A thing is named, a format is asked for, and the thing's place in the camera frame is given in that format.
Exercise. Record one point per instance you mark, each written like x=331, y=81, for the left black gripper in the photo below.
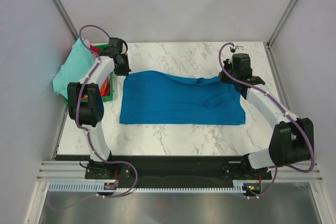
x=126, y=71

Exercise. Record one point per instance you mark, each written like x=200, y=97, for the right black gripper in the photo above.
x=223, y=78

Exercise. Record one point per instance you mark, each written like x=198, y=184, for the green plastic bin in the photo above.
x=102, y=69

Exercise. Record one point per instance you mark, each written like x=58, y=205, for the blue t shirt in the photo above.
x=152, y=97

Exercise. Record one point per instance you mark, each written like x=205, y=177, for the teal t shirt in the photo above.
x=76, y=66

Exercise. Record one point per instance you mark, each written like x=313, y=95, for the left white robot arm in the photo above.
x=85, y=104

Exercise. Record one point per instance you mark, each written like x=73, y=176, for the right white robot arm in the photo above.
x=292, y=138

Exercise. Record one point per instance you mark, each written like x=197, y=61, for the orange t shirt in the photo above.
x=105, y=88

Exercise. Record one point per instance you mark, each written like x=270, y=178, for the dark red t shirt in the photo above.
x=94, y=50

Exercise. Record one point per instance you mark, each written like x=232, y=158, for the pink t shirt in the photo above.
x=88, y=43

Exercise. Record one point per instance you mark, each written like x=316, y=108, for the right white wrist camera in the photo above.
x=236, y=49

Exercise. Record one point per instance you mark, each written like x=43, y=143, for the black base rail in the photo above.
x=180, y=171

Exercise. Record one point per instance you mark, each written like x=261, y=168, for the right aluminium frame post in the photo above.
x=286, y=14

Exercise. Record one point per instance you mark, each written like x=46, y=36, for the aluminium frame post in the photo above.
x=286, y=14
x=66, y=19

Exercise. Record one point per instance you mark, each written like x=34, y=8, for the left aluminium frame post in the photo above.
x=66, y=19

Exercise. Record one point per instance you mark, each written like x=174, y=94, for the white slotted cable duct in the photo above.
x=103, y=187

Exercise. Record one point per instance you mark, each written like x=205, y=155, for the aluminium front rail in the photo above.
x=71, y=171

